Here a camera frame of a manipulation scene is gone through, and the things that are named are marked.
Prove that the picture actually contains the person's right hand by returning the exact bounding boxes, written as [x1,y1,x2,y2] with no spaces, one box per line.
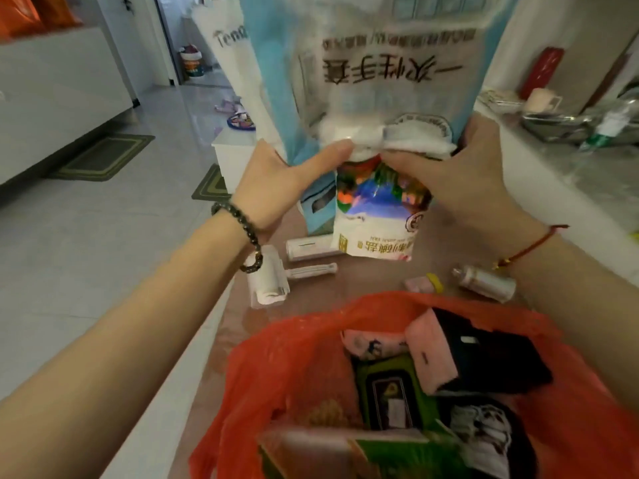
[381,113,551,261]

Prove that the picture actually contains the person's left hand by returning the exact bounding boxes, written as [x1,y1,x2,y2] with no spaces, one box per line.
[231,139,355,241]

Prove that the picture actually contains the colourful white salt packet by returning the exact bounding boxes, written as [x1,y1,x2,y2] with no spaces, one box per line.
[331,153,433,263]

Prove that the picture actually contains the translucent blue white glove packet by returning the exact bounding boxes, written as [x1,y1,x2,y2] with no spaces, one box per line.
[239,0,521,161]

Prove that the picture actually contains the person's left forearm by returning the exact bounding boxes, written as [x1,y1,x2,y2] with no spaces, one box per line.
[0,210,260,479]

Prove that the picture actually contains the person's right forearm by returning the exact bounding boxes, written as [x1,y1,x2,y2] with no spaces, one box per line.
[502,228,639,417]

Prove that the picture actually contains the blue box with window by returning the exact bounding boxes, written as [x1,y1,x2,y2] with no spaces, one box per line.
[298,170,338,236]

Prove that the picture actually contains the white lint roller refill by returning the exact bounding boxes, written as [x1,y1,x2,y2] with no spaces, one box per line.
[285,234,346,263]

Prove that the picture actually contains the small white cabinet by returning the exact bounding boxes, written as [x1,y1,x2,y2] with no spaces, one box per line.
[211,125,259,195]

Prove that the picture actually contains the pair of slippers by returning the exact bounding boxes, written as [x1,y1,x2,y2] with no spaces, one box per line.
[214,95,256,132]

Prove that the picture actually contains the small green door mat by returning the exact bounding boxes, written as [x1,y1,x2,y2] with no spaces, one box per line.
[191,163,233,203]

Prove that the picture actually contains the pink bottle with yellow cap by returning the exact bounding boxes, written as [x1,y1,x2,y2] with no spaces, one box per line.
[403,272,445,295]

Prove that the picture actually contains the white lint roller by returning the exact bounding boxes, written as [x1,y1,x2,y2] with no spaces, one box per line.
[248,244,338,310]

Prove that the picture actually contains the white paper bag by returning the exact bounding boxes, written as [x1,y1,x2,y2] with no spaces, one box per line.
[192,0,286,160]

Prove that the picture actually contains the silver metal cylinder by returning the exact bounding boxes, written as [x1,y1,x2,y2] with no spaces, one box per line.
[451,265,518,304]

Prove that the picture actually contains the pink cup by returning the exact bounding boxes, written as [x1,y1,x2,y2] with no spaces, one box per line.
[523,87,564,115]

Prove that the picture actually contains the metal bowl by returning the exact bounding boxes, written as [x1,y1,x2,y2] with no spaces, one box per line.
[521,110,639,146]

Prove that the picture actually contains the red flat object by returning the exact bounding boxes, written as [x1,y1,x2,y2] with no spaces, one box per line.
[518,46,566,101]

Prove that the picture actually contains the white orange bucket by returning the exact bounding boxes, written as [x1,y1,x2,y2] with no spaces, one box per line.
[179,44,206,79]

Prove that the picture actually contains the white counter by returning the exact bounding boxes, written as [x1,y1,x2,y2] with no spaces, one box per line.
[473,97,639,290]

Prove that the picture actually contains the pink printed cloth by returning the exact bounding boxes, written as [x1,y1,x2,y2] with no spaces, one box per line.
[341,328,411,363]

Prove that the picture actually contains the clear bottle with green cap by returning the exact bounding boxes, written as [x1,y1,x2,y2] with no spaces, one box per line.
[578,102,637,156]

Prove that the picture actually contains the pink and black cloth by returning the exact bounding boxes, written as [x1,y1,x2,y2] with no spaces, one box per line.
[403,307,554,398]

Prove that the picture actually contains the orange plastic bag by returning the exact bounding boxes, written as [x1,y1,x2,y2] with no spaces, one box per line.
[189,291,639,479]

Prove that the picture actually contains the large green door mat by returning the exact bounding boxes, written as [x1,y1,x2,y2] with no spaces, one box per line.
[46,134,156,183]

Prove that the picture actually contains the green wet wipes packet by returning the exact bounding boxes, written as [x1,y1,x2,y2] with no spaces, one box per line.
[351,354,442,433]

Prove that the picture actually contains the long white cabinet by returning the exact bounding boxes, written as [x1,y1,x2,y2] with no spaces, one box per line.
[0,26,134,186]

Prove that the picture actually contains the green snack packet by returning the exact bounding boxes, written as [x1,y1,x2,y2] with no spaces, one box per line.
[348,432,472,479]

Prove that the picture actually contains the orange bags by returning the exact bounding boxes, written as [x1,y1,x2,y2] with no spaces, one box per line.
[0,0,84,41]

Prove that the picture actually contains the black bead bracelet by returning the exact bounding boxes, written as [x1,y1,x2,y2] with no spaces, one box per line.
[211,201,264,274]

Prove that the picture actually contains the red string bracelet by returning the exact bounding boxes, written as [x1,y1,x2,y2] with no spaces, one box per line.
[492,224,570,271]

